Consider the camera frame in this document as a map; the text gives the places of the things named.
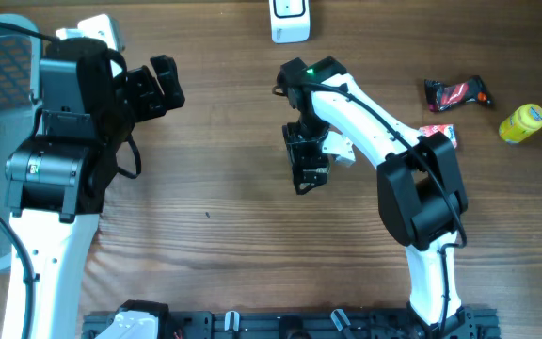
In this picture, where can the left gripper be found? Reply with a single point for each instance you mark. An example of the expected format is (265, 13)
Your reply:
(152, 103)

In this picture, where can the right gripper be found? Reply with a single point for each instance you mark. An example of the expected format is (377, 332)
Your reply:
(300, 159)

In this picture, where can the black red snack wrapper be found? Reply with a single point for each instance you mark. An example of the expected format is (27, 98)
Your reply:
(441, 97)

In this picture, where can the red white small carton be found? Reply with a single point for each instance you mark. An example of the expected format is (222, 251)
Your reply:
(446, 129)

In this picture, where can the yellow lidded small bottle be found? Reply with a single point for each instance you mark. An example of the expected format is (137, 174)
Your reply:
(521, 124)

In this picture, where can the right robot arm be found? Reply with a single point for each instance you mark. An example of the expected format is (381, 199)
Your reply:
(420, 191)

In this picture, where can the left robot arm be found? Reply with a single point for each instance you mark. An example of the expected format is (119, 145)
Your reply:
(58, 176)

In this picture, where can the white barcode scanner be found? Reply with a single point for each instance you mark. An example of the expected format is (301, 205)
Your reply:
(290, 20)

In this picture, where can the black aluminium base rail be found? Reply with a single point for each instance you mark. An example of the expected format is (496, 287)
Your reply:
(376, 323)

